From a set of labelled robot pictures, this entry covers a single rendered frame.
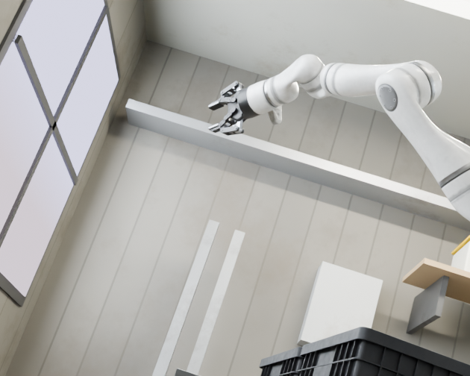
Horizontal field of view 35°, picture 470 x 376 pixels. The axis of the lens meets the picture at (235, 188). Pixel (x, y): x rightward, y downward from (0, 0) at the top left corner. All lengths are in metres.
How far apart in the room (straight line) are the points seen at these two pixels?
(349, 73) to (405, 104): 0.20
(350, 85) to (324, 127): 3.21
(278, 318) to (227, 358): 0.37
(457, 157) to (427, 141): 0.06
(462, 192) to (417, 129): 0.14
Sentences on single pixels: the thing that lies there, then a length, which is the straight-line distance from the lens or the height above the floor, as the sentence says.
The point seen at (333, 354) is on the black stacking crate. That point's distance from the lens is 1.59.
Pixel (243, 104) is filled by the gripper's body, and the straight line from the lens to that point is 1.78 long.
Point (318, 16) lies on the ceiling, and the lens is 4.20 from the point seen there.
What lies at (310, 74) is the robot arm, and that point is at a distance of 1.66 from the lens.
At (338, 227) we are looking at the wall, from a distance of 4.53.
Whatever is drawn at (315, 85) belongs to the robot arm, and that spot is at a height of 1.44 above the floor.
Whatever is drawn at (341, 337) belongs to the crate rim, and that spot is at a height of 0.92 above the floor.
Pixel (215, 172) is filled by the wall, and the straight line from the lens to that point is 4.57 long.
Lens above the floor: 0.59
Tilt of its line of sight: 21 degrees up
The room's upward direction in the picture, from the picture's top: 19 degrees clockwise
